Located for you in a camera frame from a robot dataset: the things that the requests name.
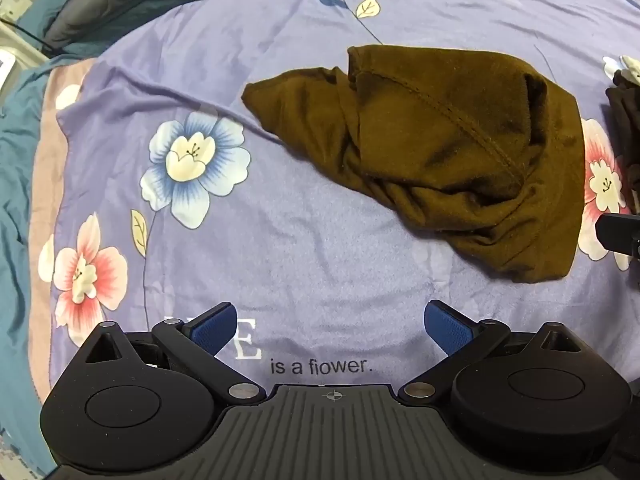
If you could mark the bedside cabinet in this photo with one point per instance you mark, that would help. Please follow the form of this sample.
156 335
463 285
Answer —
12 35

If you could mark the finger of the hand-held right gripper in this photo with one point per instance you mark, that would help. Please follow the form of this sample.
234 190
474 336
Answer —
617 232

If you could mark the dark clothes pile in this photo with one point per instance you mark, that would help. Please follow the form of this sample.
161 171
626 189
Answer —
626 125

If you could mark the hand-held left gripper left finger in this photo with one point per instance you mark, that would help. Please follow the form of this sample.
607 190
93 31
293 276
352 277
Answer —
214 329

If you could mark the purple floral bed sheet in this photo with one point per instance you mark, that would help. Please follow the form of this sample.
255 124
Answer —
280 240

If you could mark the brown garment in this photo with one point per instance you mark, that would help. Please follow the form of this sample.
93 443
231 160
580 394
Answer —
450 150

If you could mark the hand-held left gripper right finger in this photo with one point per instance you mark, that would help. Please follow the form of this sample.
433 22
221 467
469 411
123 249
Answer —
447 329

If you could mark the teal duvet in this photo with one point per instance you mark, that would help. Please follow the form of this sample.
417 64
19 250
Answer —
15 200

